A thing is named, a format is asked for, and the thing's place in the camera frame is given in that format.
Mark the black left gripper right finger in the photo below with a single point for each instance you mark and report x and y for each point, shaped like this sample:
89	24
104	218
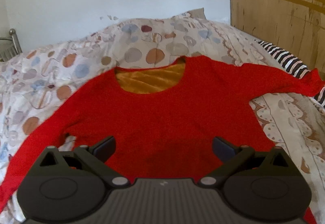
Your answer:
259	185

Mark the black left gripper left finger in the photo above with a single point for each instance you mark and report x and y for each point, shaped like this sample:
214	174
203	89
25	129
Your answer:
70	186

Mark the red knit sweater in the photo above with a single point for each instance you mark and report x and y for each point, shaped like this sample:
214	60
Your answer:
164	138

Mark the patterned floral bed quilt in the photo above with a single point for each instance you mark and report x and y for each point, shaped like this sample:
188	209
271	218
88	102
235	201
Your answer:
35	84

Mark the striped black white cloth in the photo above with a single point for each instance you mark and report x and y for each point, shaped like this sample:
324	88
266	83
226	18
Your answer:
287	60

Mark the metal bed headboard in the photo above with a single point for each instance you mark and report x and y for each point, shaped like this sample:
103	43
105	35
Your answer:
10	46

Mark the beige pillow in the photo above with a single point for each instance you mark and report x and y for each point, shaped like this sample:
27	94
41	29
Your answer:
197	13

